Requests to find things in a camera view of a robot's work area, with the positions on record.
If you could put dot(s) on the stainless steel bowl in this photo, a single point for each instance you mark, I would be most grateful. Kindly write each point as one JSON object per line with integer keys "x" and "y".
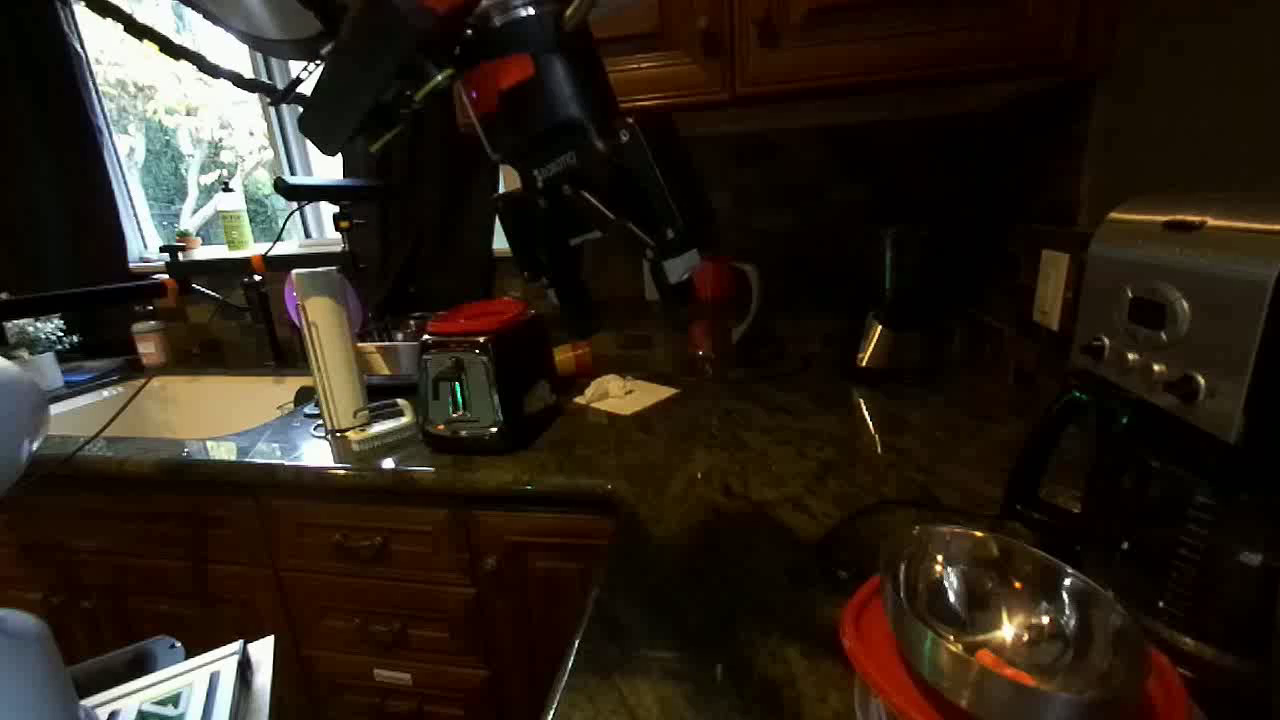
{"x": 1001, "y": 613}

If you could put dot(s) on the white paper napkin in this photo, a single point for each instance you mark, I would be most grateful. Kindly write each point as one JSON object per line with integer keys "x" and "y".
{"x": 627, "y": 395}

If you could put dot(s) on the red mug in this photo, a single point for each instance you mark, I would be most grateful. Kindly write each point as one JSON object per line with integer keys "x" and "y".
{"x": 723, "y": 286}

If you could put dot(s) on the small glass cup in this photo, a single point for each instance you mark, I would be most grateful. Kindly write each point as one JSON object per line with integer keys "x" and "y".
{"x": 149, "y": 344}

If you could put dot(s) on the brown soap bottle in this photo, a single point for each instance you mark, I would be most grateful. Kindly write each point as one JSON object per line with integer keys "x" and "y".
{"x": 173, "y": 301}

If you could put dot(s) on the red lid container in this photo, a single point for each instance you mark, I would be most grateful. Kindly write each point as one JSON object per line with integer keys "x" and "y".
{"x": 866, "y": 655}

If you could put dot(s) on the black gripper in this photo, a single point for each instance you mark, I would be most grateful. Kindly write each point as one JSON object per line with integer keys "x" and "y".
{"x": 544, "y": 132}

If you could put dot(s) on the white dishwasher rack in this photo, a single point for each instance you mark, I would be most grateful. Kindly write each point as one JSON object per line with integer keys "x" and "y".
{"x": 173, "y": 684}

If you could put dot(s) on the wooden cabinet door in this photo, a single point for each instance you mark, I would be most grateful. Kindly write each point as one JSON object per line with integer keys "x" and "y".
{"x": 666, "y": 54}
{"x": 532, "y": 613}
{"x": 907, "y": 42}

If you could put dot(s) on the purple round object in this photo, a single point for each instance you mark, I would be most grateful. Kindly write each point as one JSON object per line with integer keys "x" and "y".
{"x": 288, "y": 301}

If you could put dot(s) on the dark window curtain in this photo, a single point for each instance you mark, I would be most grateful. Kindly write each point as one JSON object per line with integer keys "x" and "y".
{"x": 55, "y": 145}
{"x": 400, "y": 224}

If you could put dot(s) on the wooden upper cabinet door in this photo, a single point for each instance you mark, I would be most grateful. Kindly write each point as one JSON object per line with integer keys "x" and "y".
{"x": 666, "y": 54}
{"x": 907, "y": 42}

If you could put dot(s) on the small orange fruit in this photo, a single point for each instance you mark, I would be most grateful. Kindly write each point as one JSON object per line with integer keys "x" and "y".
{"x": 574, "y": 357}

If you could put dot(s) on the white kitchen sink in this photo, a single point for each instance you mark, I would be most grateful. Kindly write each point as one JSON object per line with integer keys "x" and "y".
{"x": 202, "y": 406}

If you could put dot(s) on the wooden lower cabinet unit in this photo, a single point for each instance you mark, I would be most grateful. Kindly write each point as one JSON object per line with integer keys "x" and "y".
{"x": 161, "y": 562}

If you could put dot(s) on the silver coffee maker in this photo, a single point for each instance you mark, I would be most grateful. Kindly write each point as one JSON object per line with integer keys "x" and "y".
{"x": 1174, "y": 320}

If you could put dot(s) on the wooden drawer front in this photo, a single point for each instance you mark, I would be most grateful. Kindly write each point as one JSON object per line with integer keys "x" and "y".
{"x": 363, "y": 545}
{"x": 384, "y": 625}

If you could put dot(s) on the small potted plant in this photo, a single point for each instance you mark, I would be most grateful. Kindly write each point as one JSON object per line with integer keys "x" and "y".
{"x": 33, "y": 364}

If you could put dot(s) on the green spray bottle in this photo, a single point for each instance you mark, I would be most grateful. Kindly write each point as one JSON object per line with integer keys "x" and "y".
{"x": 234, "y": 224}

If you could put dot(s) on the wooden lower cabinet door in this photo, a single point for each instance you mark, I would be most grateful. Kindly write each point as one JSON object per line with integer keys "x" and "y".
{"x": 532, "y": 613}

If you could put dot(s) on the black toaster red top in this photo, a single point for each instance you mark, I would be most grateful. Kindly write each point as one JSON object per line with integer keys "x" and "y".
{"x": 487, "y": 381}

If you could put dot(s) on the kitchen window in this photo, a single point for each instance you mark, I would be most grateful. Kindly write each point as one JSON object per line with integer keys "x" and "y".
{"x": 173, "y": 132}

